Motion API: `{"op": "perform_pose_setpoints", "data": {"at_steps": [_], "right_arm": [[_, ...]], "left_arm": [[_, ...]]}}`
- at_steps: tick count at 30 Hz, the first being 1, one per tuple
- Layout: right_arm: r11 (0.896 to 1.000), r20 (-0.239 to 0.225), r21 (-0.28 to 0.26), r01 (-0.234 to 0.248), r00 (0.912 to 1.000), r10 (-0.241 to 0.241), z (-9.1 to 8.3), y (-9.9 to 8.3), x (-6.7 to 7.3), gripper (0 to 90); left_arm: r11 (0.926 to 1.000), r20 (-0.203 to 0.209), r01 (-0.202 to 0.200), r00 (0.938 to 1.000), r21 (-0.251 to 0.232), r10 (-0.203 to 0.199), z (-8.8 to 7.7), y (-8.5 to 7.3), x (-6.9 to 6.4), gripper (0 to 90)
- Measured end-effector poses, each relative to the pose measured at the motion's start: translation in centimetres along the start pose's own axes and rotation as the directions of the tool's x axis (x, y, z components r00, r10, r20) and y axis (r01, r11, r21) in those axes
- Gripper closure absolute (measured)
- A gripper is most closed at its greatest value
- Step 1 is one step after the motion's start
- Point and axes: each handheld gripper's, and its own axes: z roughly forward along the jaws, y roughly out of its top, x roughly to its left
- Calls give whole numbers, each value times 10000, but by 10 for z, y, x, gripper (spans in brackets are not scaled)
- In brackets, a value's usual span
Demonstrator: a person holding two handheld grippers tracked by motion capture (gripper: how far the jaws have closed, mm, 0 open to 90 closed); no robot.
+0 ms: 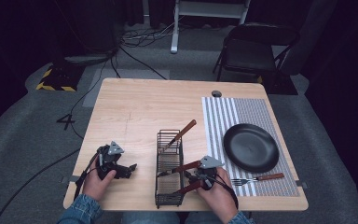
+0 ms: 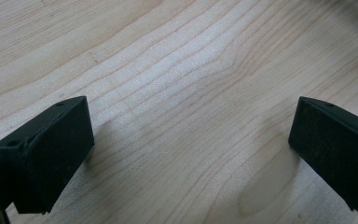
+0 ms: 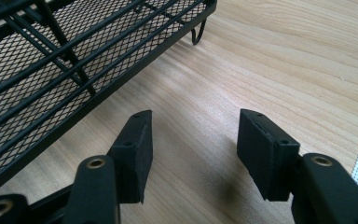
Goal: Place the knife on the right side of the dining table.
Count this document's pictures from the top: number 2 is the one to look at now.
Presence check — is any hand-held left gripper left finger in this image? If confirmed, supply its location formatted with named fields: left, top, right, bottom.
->
left=0, top=95, right=96, bottom=216

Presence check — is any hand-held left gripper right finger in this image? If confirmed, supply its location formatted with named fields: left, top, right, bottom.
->
left=287, top=95, right=358, bottom=213

